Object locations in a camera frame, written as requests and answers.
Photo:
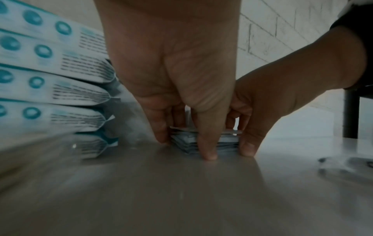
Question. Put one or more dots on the person's right hand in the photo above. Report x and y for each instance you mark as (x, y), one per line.
(291, 85)

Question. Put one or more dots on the person's left hand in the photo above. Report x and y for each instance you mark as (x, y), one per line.
(172, 50)

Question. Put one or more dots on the small stack of sachets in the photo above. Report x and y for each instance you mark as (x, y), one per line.
(225, 144)

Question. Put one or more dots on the person's right forearm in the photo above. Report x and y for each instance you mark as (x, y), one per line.
(357, 57)

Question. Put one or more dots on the clear plastic wrapper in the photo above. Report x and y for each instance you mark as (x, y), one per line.
(341, 164)

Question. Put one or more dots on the white teal-printed pouch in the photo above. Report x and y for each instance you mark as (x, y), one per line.
(93, 145)
(58, 91)
(52, 60)
(43, 25)
(64, 118)

